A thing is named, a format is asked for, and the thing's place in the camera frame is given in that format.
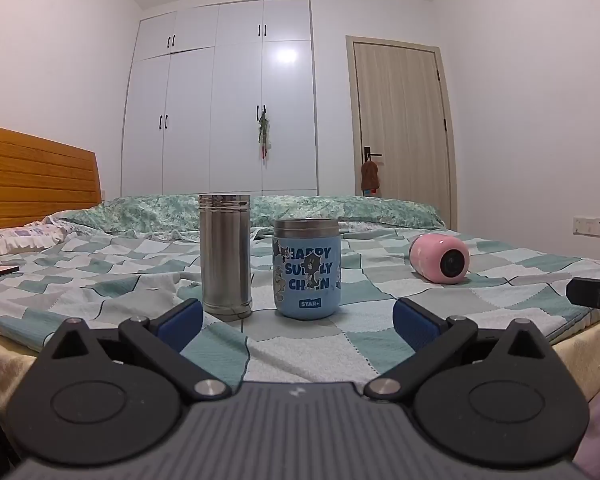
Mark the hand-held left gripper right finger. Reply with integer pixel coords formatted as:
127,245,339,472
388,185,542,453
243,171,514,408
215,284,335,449
363,297,562,403

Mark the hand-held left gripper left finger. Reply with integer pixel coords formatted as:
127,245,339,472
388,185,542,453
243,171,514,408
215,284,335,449
39,299,232,402

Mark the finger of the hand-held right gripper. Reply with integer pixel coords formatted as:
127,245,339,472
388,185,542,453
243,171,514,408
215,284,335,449
566,276,600,322

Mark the pink cup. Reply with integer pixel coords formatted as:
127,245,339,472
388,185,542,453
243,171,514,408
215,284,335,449
409,233,471,285

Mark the blue printed cup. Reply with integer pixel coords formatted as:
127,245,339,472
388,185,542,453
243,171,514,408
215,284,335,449
272,218,342,320

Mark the beige mattress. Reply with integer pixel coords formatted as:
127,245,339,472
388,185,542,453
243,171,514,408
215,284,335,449
0,307,600,413

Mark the checked green bed sheet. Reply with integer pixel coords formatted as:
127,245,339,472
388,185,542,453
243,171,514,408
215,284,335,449
0,227,600,386

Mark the tall stainless steel flask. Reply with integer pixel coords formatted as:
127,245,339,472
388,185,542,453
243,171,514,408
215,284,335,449
198,193,254,321

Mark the green floral quilt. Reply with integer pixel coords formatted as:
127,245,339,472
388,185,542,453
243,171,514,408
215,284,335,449
59,193,447,242

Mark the brown plush toy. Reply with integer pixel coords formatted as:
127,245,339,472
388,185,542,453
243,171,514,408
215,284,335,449
359,157,382,197

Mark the floral pillow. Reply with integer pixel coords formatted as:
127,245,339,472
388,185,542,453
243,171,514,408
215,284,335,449
0,221,83,264

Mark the wooden door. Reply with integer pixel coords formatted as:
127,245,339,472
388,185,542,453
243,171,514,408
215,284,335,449
345,35,459,232

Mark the wooden headboard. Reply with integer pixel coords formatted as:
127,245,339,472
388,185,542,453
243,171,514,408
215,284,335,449
0,123,104,231

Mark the hanging ornament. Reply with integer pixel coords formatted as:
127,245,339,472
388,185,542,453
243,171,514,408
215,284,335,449
255,104,271,162

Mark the white wardrobe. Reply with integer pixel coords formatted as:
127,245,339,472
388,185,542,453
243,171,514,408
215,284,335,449
119,0,319,199

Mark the wall socket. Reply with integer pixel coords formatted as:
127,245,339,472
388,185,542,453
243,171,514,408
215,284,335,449
573,215,600,237

